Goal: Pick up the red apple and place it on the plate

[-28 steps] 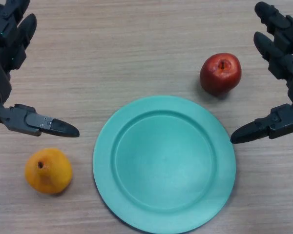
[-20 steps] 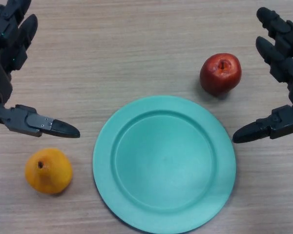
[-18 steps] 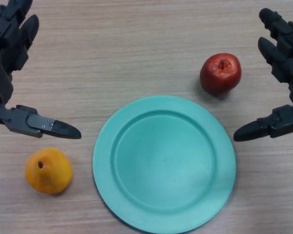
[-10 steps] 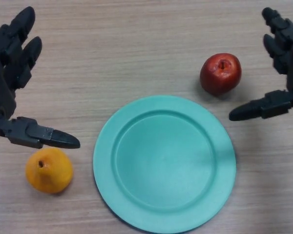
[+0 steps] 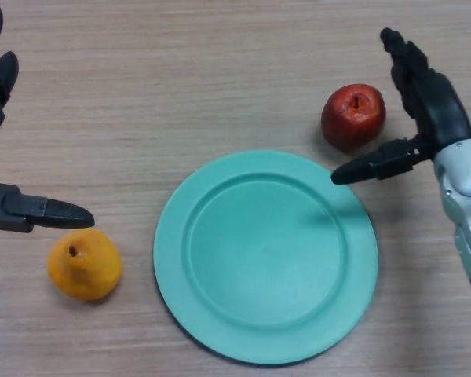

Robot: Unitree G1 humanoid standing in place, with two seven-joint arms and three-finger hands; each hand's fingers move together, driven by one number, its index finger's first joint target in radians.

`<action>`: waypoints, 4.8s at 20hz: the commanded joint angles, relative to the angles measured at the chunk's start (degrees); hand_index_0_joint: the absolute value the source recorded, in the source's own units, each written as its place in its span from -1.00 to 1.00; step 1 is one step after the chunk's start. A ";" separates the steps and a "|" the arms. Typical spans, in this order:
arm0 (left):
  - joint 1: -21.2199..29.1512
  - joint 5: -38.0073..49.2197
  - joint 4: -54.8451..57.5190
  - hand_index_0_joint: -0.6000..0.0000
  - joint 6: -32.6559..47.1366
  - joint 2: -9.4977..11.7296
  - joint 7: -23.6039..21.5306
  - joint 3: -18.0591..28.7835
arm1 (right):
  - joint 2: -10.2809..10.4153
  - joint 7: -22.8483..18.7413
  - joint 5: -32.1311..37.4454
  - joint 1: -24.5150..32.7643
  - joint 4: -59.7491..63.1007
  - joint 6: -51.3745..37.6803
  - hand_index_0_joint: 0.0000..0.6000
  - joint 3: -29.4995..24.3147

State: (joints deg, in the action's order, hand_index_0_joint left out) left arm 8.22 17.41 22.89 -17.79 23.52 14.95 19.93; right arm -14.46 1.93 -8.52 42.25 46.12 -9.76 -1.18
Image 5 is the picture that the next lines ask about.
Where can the green round plate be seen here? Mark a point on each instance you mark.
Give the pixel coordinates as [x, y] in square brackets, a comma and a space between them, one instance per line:
[267, 267]

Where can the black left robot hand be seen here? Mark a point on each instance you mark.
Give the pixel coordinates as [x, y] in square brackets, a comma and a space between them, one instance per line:
[8, 208]

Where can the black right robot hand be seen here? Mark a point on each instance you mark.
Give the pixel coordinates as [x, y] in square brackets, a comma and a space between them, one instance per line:
[439, 106]

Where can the orange yellow pear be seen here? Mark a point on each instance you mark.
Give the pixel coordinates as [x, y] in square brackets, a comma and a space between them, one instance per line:
[84, 271]

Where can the red apple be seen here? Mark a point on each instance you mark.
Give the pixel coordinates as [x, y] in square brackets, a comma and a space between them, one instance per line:
[349, 123]

